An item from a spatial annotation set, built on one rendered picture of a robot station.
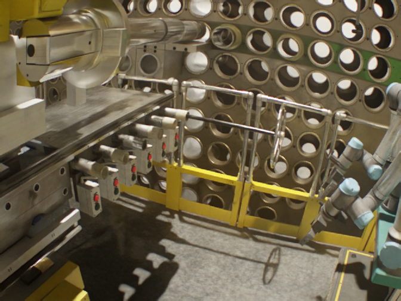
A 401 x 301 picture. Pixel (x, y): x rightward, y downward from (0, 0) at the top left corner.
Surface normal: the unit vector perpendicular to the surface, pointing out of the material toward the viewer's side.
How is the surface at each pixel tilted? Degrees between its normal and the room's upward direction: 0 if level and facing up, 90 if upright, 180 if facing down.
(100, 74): 90
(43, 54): 90
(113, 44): 90
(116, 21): 90
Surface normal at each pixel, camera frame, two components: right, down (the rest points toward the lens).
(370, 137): -0.39, 0.34
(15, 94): 0.88, -0.15
